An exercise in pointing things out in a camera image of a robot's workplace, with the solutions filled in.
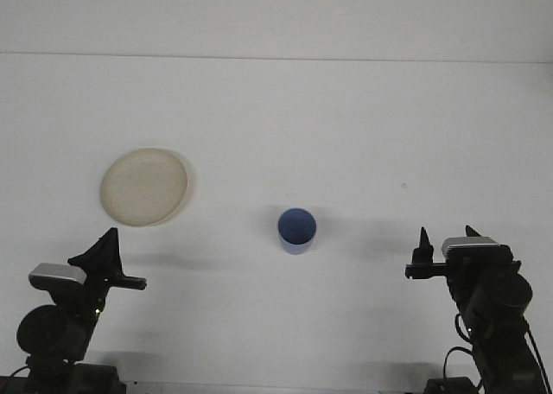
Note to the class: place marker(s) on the pale blue cup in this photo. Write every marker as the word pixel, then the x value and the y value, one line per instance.
pixel 296 230

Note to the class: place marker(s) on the pale round plate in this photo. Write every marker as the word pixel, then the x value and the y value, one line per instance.
pixel 144 186

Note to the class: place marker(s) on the dark robot mounting platform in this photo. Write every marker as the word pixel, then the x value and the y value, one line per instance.
pixel 10 386

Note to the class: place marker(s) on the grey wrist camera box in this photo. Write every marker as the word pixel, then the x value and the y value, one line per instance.
pixel 56 274
pixel 471 245

